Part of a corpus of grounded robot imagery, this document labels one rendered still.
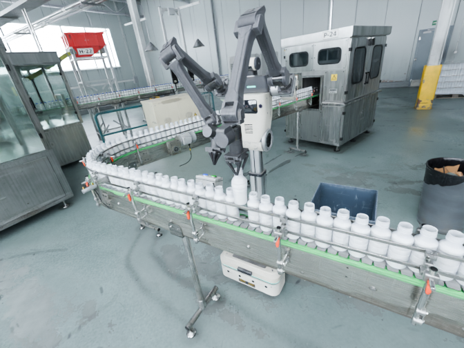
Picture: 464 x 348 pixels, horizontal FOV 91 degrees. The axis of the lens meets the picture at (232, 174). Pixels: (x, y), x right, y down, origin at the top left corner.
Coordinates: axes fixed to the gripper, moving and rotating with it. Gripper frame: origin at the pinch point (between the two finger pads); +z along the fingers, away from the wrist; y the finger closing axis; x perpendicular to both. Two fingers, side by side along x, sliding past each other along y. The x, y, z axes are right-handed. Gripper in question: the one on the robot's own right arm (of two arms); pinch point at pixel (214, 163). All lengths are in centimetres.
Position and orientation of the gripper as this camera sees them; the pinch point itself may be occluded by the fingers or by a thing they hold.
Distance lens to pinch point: 130.2
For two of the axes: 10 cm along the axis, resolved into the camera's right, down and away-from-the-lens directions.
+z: -0.7, 9.9, 1.4
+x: 5.2, -0.9, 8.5
